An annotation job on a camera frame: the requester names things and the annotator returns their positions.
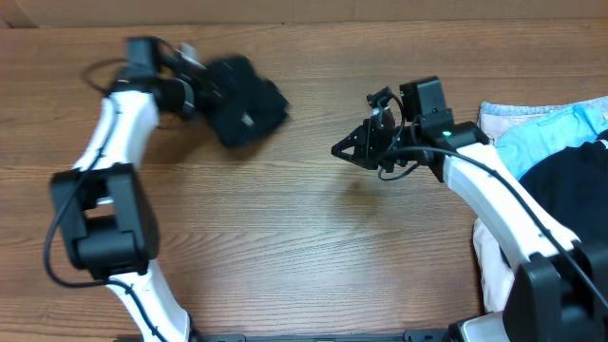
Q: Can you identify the dark navy garment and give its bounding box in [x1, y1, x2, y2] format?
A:
[495, 131, 607, 244]

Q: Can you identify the light blue garment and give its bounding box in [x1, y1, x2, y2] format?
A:
[479, 97, 607, 179]

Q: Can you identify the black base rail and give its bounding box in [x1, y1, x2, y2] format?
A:
[190, 329, 462, 342]

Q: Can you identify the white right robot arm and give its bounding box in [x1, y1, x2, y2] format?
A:
[331, 110, 607, 341]

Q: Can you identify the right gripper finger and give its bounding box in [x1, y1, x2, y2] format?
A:
[331, 125, 369, 155]
[332, 151, 368, 169]

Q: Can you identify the pale pink garment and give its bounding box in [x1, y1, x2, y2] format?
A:
[471, 97, 608, 314]

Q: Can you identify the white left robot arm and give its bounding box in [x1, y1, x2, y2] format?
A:
[43, 50, 205, 341]

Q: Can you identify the black polo shirt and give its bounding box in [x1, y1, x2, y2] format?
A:
[197, 55, 289, 148]

